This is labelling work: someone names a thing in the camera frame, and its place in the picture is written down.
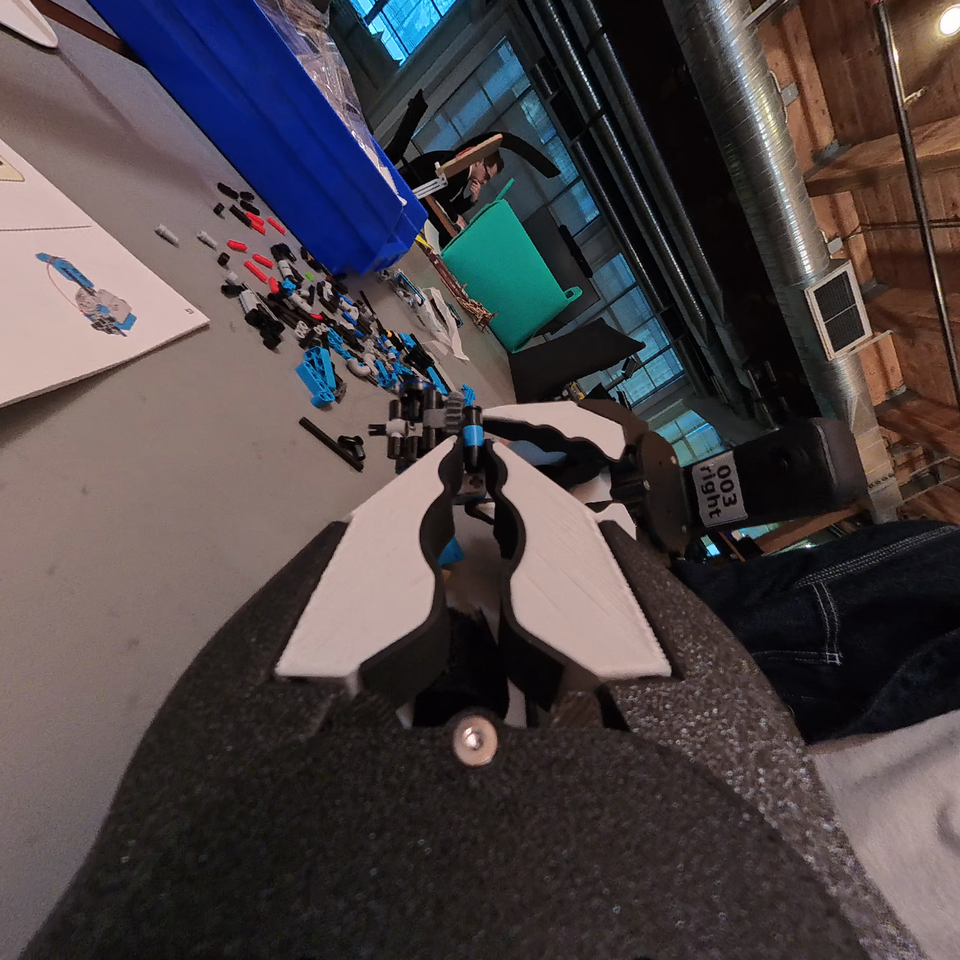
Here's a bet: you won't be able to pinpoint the blue beam with black pins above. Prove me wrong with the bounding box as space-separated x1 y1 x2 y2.
450 398 499 514

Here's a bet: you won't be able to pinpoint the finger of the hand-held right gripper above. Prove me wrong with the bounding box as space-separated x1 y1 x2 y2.
578 488 643 541
480 399 643 469

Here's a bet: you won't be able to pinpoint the teal plastic bin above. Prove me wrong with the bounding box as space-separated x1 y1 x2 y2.
438 198 586 355

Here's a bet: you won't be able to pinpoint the black tilted board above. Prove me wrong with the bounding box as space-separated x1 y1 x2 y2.
507 312 649 403

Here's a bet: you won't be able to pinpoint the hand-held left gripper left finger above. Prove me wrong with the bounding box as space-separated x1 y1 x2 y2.
275 440 459 696

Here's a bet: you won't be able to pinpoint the white ceiling vent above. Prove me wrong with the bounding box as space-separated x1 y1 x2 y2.
801 261 876 363

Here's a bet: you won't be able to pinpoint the clear plastic parts bag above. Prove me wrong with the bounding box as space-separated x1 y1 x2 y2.
252 0 384 144

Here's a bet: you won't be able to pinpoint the silver ventilation duct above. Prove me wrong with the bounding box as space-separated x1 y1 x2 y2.
657 0 904 523

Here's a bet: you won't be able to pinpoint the large window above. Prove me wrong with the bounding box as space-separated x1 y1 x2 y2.
353 0 751 466

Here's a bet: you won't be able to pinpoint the black grey gear assembly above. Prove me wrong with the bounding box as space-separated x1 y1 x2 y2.
368 372 469 475

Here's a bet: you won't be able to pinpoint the grey desk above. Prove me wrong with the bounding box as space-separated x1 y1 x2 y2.
0 15 511 960

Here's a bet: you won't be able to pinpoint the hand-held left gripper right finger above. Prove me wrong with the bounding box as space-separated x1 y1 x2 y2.
495 440 673 688

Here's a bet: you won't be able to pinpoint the open instruction booklet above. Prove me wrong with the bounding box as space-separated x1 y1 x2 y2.
0 138 211 409

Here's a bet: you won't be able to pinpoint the crumpled clear plastic bag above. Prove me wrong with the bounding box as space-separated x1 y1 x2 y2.
417 285 472 364

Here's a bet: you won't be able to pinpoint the black axle rod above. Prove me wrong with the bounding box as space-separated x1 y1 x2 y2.
296 416 367 475

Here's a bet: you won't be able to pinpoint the person's light trousers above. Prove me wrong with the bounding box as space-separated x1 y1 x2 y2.
807 711 960 960

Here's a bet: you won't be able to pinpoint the blue storage bin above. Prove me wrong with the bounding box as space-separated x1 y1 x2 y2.
87 0 430 280

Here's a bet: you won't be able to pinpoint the pile of loose small bricks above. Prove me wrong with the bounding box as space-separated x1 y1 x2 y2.
150 180 454 409

